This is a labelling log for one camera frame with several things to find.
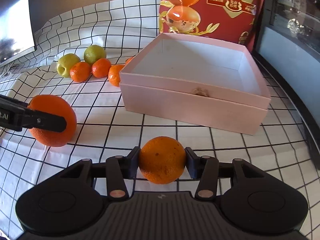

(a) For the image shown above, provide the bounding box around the orange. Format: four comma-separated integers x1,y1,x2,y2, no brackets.
139,136,186,184

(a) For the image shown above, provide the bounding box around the glass panel computer case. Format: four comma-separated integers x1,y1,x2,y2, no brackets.
254,0,319,168

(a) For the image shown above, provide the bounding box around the red quail egg snack bag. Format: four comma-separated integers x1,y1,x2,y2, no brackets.
159,0,264,50

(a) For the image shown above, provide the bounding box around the pink open gift box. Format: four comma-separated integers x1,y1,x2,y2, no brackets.
120,33,271,135

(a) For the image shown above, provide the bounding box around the monitor screen at left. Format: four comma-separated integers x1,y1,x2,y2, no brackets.
0,0,36,67

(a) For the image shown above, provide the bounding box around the small tangerine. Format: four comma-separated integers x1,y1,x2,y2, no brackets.
70,62,91,82
125,56,134,65
92,58,112,79
108,64,125,87

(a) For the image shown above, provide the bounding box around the green apple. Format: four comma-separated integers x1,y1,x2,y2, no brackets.
56,53,81,78
84,44,106,65

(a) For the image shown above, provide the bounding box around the white black grid tablecloth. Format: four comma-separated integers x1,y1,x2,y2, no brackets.
1,0,319,239

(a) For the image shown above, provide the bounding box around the large orange fruit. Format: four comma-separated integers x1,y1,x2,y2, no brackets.
28,94,77,147

